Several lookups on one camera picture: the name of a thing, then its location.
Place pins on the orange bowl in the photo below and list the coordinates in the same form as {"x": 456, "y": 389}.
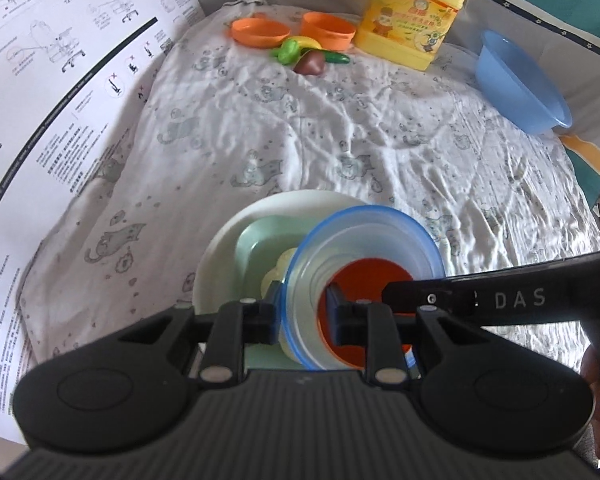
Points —
{"x": 327, "y": 32}

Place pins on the orange plate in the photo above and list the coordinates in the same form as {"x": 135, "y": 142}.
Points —
{"x": 260, "y": 32}

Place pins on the white round bowl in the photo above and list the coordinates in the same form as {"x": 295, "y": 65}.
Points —
{"x": 220, "y": 255}

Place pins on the yellow detergent bottle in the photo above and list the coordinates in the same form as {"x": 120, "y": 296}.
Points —
{"x": 405, "y": 25}

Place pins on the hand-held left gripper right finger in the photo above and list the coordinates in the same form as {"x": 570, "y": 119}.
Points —
{"x": 337, "y": 312}

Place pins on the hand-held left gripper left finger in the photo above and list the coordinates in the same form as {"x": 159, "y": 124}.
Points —
{"x": 275, "y": 302}

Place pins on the large blue basin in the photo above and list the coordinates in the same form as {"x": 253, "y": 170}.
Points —
{"x": 515, "y": 85}

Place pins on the square light green plate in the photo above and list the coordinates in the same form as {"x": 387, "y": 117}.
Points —
{"x": 260, "y": 245}

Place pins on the yellow toy banana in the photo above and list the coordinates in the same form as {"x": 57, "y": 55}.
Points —
{"x": 310, "y": 42}

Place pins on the white instruction sheet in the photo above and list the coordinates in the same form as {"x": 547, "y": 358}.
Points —
{"x": 55, "y": 110}

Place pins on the clear blue-rimmed bowl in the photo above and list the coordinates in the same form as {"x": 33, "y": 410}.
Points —
{"x": 360, "y": 235}

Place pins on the small orange cup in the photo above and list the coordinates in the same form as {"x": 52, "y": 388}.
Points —
{"x": 370, "y": 275}

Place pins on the white printed cloth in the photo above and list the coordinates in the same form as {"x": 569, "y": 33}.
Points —
{"x": 330, "y": 135}

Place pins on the green toy vegetable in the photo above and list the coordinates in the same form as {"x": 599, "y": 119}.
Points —
{"x": 287, "y": 52}

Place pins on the small pale yellow plate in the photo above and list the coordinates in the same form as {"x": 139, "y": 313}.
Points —
{"x": 280, "y": 265}

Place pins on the dark green toy cucumber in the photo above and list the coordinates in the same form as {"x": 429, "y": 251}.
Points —
{"x": 337, "y": 57}

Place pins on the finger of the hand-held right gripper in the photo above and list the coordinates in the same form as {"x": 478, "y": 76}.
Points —
{"x": 410, "y": 296}

